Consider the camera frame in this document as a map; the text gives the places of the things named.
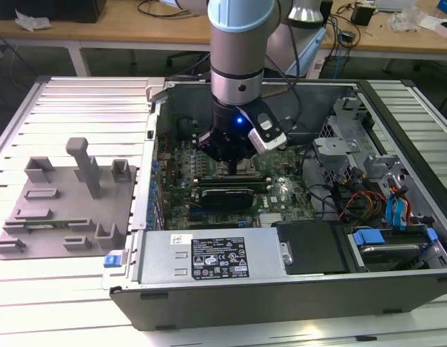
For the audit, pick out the flat white box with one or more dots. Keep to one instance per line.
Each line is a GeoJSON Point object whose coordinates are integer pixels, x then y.
{"type": "Point", "coordinates": [393, 4]}

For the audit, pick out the clear plastic bags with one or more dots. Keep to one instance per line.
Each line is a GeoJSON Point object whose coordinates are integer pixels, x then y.
{"type": "Point", "coordinates": [408, 20]}

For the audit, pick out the black plastic fan shroud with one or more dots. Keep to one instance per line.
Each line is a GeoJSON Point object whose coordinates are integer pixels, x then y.
{"type": "Point", "coordinates": [310, 246]}

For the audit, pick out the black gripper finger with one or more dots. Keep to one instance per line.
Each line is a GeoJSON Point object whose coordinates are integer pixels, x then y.
{"type": "Point", "coordinates": [210, 146]}
{"type": "Point", "coordinates": [249, 154]}

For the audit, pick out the black RAM slot bank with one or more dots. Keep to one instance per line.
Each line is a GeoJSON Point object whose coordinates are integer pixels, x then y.
{"type": "Point", "coordinates": [252, 181]}

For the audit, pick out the wooden desk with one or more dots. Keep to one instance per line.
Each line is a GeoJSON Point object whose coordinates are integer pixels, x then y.
{"type": "Point", "coordinates": [111, 30]}

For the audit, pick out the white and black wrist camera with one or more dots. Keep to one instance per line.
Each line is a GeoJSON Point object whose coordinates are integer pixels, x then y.
{"type": "Point", "coordinates": [268, 137]}

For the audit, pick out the small black speaker box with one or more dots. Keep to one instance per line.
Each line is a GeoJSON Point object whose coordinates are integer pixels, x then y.
{"type": "Point", "coordinates": [361, 15]}

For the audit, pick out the small silver heatsink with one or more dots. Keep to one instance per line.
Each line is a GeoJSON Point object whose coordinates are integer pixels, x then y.
{"type": "Point", "coordinates": [268, 218]}

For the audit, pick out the black open PC case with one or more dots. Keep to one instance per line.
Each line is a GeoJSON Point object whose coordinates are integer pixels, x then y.
{"type": "Point", "coordinates": [245, 307]}

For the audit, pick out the silver metal drive cage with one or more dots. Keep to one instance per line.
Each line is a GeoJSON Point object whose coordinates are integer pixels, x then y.
{"type": "Point", "coordinates": [332, 144]}

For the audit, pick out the black round cylinder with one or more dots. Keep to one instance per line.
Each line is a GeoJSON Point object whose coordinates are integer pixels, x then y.
{"type": "Point", "coordinates": [185, 127]}

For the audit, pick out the silver power supply with label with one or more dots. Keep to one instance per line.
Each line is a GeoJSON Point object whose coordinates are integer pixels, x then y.
{"type": "Point", "coordinates": [162, 253]}

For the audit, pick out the hard disk in blue carrier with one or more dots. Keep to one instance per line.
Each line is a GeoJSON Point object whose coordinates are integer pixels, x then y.
{"type": "Point", "coordinates": [390, 253]}

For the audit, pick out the large black box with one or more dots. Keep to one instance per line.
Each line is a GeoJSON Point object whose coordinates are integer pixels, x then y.
{"type": "Point", "coordinates": [64, 9]}

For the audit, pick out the green motherboard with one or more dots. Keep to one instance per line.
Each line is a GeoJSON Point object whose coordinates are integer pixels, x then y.
{"type": "Point", "coordinates": [180, 170]}

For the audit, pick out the black graphics card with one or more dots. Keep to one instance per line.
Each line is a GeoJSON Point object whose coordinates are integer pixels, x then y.
{"type": "Point", "coordinates": [227, 197]}

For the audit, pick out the grey parts rack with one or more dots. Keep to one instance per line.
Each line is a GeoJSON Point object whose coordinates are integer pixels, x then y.
{"type": "Point", "coordinates": [71, 217]}

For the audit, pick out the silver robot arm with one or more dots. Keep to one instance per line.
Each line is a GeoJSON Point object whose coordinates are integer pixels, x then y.
{"type": "Point", "coordinates": [238, 47]}

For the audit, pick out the crumpled white paper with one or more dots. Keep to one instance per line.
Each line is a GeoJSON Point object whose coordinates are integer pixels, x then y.
{"type": "Point", "coordinates": [30, 22]}

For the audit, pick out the blue case latch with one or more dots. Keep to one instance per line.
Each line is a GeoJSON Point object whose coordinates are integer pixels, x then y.
{"type": "Point", "coordinates": [113, 261]}

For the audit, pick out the small power adapter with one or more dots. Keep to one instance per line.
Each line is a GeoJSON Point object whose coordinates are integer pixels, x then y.
{"type": "Point", "coordinates": [347, 36]}

